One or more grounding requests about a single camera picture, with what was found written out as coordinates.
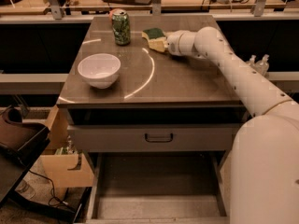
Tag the green soda can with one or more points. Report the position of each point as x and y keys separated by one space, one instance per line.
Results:
x=121 y=27

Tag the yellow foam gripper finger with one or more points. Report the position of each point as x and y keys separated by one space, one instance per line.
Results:
x=158 y=44

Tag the green and yellow sponge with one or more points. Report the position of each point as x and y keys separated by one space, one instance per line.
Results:
x=152 y=33

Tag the white bowl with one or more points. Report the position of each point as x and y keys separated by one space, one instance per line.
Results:
x=100 y=70

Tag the clear sanitizer bottle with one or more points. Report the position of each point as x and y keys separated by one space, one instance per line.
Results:
x=262 y=65
x=251 y=60

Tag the open bottom drawer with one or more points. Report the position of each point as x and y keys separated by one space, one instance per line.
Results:
x=157 y=188

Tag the grey middle drawer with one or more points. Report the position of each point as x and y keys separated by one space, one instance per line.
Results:
x=153 y=138

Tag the grey drawer cabinet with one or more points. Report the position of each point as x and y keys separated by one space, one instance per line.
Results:
x=152 y=88

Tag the clear sanitizer bottle left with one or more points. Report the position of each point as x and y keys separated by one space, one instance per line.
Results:
x=251 y=60

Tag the clear sanitizer bottle right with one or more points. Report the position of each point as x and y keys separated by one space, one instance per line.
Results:
x=262 y=65

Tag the cardboard box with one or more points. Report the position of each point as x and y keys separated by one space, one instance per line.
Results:
x=65 y=166

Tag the dark brown chair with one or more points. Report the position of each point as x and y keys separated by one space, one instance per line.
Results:
x=21 y=143

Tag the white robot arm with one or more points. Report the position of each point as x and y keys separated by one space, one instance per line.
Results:
x=265 y=153

